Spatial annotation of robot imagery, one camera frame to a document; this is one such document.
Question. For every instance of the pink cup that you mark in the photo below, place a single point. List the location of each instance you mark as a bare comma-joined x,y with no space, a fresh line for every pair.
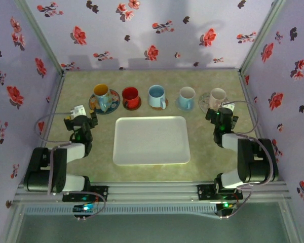
217,97

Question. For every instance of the floral cup with yellow inside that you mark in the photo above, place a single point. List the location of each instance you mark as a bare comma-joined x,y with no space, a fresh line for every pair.
101,97

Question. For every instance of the light blue cup white inside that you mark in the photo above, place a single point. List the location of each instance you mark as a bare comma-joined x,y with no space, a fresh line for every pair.
186,98

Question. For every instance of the red cup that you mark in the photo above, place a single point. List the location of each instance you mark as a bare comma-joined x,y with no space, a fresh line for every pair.
130,97

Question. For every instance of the blue cup with blue inside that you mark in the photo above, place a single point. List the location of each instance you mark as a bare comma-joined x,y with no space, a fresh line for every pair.
155,97

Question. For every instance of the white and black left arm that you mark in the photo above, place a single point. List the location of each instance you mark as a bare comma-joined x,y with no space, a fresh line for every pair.
45,167

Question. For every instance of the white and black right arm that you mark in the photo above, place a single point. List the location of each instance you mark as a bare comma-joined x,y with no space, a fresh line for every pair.
256,162

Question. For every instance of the large marbled pattern coaster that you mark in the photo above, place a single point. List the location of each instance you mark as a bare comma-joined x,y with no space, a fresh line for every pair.
204,101

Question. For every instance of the blue woven round coaster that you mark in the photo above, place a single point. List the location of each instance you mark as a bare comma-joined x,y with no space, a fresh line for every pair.
193,106

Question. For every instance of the blue cartoon print coaster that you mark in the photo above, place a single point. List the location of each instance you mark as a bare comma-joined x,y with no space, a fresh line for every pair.
115,101

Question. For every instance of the tan rattan round coaster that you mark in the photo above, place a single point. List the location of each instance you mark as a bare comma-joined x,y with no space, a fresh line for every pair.
166,102

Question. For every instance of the brown wooden round coaster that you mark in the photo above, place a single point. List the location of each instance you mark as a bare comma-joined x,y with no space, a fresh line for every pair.
139,103

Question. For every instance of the white plastic tray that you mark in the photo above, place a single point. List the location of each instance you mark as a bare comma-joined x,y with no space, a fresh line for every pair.
152,140

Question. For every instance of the left controller board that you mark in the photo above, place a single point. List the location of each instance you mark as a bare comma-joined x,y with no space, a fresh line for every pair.
84,208

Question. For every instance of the controller board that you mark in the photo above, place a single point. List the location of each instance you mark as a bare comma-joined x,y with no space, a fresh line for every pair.
226,205
84,208

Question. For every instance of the right controller board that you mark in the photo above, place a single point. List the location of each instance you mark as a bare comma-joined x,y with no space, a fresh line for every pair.
226,205

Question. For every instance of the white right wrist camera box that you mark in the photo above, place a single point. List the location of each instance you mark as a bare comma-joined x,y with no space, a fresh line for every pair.
230,107

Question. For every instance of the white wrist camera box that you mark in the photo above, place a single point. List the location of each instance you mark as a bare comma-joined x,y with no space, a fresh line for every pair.
78,111
230,107

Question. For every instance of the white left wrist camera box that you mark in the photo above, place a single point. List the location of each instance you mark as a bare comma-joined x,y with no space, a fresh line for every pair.
78,111

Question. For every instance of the aluminium side rail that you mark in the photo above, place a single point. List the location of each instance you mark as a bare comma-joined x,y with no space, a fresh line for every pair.
49,114
253,114

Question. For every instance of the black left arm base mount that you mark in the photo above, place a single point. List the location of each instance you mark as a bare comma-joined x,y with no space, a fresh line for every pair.
102,193

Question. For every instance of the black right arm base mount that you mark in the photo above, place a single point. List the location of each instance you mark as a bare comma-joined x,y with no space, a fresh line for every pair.
205,192

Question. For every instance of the aluminium corner post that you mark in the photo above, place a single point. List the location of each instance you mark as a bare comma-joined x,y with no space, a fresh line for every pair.
41,38
262,38

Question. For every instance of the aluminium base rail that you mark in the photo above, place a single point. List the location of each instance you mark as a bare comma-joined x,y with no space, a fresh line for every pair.
152,189

